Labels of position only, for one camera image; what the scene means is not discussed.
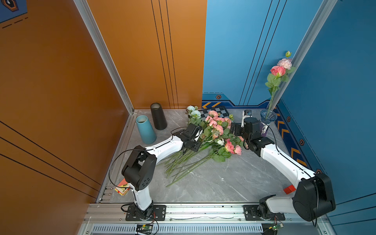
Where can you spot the bunch of pink flowers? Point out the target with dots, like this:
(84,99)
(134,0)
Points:
(217,143)

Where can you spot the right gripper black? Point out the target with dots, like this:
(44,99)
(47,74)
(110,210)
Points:
(238,127)

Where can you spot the pale pink carnation stem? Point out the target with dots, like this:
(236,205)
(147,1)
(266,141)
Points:
(287,61)

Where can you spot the blue purple glass vase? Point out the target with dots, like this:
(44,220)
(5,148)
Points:
(266,120)

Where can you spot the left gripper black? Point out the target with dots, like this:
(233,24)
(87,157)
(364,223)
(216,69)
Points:
(197,147)

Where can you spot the red block right side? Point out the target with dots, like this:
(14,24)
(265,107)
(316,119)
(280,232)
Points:
(290,189)

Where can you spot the pink rose stem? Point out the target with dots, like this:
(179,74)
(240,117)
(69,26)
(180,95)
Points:
(274,79)

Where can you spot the aluminium corner post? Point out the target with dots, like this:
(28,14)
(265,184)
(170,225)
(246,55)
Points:
(94,31)
(316,25)

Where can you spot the black white chessboard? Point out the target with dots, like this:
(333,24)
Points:
(221,110)

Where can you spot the left green circuit board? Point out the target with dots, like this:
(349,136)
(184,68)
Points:
(144,229)

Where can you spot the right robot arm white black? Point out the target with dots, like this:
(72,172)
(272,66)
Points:
(314,195)

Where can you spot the red box left side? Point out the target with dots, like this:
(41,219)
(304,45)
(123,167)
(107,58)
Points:
(122,188)

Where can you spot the black cylindrical vase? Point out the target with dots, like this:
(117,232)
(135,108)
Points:
(158,116)

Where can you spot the teal ceramic vase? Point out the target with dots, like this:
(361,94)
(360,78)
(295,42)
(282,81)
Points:
(145,129)

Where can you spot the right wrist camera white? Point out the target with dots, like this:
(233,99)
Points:
(246,114)

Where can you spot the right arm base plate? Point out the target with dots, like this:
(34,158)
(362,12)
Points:
(249,212)

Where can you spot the right aluminium corner post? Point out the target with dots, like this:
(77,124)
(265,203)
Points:
(316,25)

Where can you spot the left aluminium corner post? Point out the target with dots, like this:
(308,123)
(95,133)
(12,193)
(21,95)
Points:
(94,31)

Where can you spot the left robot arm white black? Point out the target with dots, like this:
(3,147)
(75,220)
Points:
(139,169)

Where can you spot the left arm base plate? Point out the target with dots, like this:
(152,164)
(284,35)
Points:
(156,212)

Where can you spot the aluminium front rail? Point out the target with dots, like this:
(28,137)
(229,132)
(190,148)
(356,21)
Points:
(182,213)

